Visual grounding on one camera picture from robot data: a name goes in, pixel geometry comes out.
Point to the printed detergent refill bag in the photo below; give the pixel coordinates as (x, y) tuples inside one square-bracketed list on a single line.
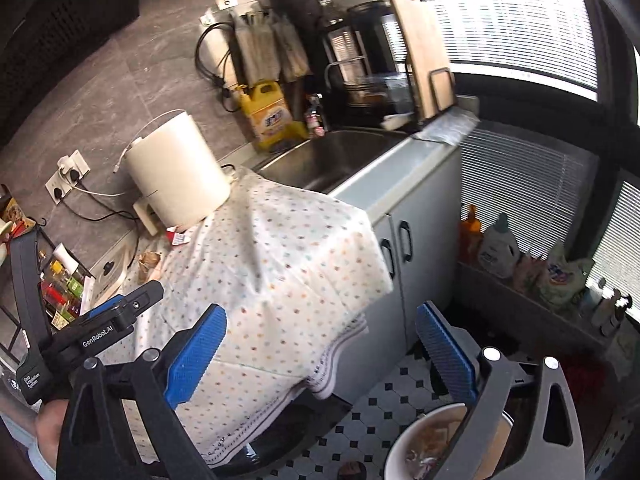
[(565, 280)]

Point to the yellow detergent bottle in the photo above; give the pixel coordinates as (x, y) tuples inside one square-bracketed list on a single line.
[(267, 110)]

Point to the white sink cabinet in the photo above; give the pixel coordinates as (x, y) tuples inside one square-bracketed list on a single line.
[(420, 200)]

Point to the white laundry detergent jug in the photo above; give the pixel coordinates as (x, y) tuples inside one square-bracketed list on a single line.
[(497, 250)]

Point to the wooden cutting board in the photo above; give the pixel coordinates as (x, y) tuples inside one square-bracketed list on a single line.
[(420, 55)]

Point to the crumpled brown paper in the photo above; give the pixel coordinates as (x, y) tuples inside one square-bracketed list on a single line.
[(149, 261)]

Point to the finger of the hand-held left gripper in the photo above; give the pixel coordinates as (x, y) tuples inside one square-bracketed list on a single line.
[(142, 297)]

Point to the black condiment rack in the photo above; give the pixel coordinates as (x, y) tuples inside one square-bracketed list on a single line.
[(15, 320)]

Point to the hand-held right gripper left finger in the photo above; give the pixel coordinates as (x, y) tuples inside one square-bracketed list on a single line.
[(195, 355)]

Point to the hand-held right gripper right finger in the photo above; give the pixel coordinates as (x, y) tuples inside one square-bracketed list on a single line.
[(445, 355)]

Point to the floral tablecloth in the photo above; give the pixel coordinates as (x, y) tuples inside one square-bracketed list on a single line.
[(280, 260)]

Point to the person's left hand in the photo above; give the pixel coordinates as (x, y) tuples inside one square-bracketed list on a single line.
[(50, 430)]

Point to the hanging plastic bags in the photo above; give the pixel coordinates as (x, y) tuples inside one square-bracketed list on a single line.
[(260, 50)]

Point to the white charger plug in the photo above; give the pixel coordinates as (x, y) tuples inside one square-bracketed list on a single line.
[(65, 164)]

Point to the steel basin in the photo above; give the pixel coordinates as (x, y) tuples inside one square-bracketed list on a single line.
[(380, 87)]

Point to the small pink label bottle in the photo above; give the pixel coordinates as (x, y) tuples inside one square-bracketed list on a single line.
[(314, 120)]

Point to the white trash bin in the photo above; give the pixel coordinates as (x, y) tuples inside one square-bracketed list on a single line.
[(400, 455)]

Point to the white rag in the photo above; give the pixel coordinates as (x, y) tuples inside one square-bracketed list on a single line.
[(445, 127)]

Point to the black dish rack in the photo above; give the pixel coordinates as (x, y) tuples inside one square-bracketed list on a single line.
[(345, 45)]

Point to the orange bottle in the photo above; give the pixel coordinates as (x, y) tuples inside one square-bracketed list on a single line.
[(470, 235)]

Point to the row of condiment bottles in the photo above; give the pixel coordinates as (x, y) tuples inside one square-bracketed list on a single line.
[(65, 290)]

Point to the steel sink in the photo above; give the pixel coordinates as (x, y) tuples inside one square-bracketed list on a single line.
[(330, 160)]

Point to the white window blind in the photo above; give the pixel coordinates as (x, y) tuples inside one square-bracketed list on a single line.
[(510, 30)]

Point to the cream air fryer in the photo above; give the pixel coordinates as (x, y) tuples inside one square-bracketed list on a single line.
[(175, 170)]

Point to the small red carton piece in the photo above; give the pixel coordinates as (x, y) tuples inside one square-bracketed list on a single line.
[(177, 237)]

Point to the grey storage shelf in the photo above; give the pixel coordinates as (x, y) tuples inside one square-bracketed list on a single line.
[(525, 310)]

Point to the white wall socket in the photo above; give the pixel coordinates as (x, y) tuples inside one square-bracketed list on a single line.
[(67, 180)]

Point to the person's left forearm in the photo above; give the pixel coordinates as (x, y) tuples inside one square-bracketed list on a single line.
[(40, 465)]

